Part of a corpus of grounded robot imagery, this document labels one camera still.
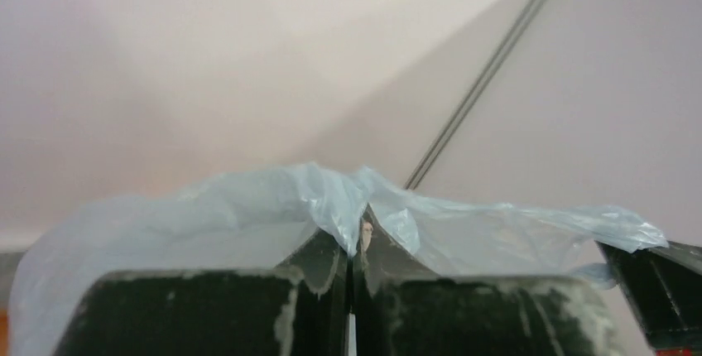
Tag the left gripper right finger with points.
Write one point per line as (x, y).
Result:
(403, 307)

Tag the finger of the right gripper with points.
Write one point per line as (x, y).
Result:
(662, 286)

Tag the right aluminium corner post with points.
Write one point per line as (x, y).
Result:
(474, 92)

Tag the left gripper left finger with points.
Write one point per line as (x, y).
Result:
(298, 307)

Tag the blue plastic trash bag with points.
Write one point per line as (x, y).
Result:
(256, 218)

